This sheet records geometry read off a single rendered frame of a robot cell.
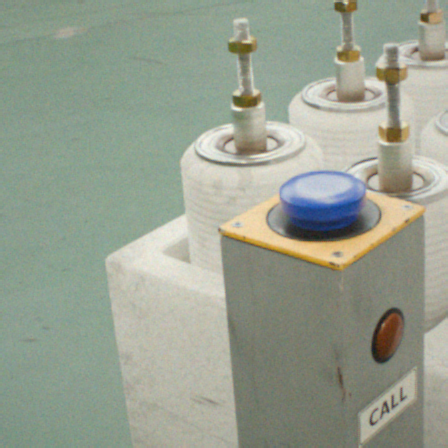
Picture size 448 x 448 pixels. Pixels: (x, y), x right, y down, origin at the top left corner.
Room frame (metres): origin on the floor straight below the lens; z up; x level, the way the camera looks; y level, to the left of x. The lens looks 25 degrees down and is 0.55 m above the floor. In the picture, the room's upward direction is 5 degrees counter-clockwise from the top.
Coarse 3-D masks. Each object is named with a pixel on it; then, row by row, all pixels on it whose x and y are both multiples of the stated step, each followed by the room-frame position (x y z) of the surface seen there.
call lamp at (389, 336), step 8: (392, 320) 0.47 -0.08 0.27; (400, 320) 0.47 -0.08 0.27; (384, 328) 0.47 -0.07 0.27; (392, 328) 0.47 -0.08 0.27; (400, 328) 0.47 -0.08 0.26; (384, 336) 0.46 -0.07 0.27; (392, 336) 0.47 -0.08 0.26; (400, 336) 0.47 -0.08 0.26; (376, 344) 0.46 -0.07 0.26; (384, 344) 0.46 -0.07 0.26; (392, 344) 0.47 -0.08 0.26; (384, 352) 0.46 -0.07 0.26; (392, 352) 0.47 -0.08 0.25
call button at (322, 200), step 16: (304, 176) 0.51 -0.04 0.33; (320, 176) 0.51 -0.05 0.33; (336, 176) 0.50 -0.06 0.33; (352, 176) 0.50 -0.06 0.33; (288, 192) 0.49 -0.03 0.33; (304, 192) 0.49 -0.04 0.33; (320, 192) 0.49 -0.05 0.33; (336, 192) 0.49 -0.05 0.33; (352, 192) 0.49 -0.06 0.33; (288, 208) 0.49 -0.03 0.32; (304, 208) 0.48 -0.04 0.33; (320, 208) 0.48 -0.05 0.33; (336, 208) 0.48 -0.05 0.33; (352, 208) 0.48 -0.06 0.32; (304, 224) 0.48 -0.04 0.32; (320, 224) 0.48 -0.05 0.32; (336, 224) 0.48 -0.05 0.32
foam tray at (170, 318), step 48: (144, 240) 0.77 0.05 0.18; (144, 288) 0.72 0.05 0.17; (192, 288) 0.69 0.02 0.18; (144, 336) 0.73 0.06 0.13; (192, 336) 0.69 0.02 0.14; (432, 336) 0.60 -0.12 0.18; (144, 384) 0.73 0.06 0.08; (192, 384) 0.70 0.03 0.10; (432, 384) 0.56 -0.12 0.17; (144, 432) 0.74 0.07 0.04; (192, 432) 0.70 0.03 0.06; (432, 432) 0.56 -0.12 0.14
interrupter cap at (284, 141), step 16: (224, 128) 0.78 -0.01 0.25; (272, 128) 0.77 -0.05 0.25; (288, 128) 0.77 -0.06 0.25; (208, 144) 0.75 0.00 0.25; (224, 144) 0.76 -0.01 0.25; (272, 144) 0.75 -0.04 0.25; (288, 144) 0.74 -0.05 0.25; (304, 144) 0.74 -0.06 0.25; (208, 160) 0.73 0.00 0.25; (224, 160) 0.72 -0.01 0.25; (240, 160) 0.72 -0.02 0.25; (256, 160) 0.72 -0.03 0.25; (272, 160) 0.72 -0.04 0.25
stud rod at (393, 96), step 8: (384, 48) 0.67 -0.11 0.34; (392, 48) 0.67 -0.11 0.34; (384, 56) 0.67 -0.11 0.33; (392, 56) 0.67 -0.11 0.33; (384, 64) 0.67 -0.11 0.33; (392, 64) 0.67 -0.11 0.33; (392, 88) 0.67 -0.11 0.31; (400, 88) 0.67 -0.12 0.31; (392, 96) 0.67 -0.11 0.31; (400, 96) 0.67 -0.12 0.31; (392, 104) 0.67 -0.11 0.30; (400, 104) 0.67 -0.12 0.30; (392, 112) 0.67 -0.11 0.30; (400, 112) 0.67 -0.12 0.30; (392, 120) 0.67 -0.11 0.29; (400, 120) 0.67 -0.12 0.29
